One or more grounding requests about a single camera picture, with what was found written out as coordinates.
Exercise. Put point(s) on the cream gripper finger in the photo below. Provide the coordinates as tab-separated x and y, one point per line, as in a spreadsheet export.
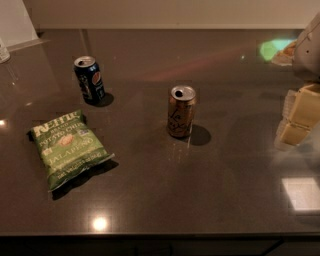
305	114
284	130

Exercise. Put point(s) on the orange LaCroix can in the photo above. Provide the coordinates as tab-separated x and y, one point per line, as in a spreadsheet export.
181	111

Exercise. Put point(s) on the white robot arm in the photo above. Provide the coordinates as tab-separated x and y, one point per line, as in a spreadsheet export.
303	54

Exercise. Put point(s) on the blue Pepsi can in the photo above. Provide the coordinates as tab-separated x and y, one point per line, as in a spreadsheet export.
90	80

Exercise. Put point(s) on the green jalapeno chip bag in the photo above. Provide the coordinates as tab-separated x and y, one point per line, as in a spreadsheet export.
68	147

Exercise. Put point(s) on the white board at corner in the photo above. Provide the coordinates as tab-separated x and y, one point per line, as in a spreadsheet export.
16	29

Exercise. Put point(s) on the clear plastic bottle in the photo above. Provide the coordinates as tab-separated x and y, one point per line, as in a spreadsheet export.
4	53

